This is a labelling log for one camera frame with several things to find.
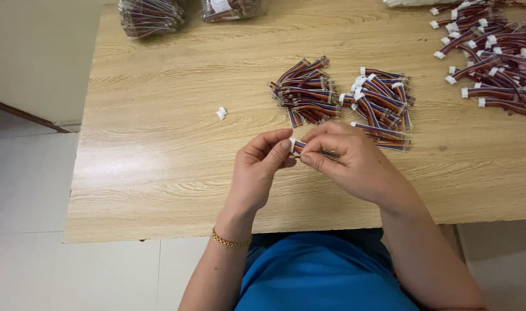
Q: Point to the person's blue shirt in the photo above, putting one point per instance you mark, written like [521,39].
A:
[319,276]

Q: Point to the person's left hand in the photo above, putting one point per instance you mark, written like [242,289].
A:
[254,172]

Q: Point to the small white plastic connector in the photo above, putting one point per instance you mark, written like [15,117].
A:
[221,112]

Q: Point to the person's right hand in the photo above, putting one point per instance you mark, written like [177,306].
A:
[353,168]

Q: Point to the clear bag with white label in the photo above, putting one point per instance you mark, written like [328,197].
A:
[230,8]

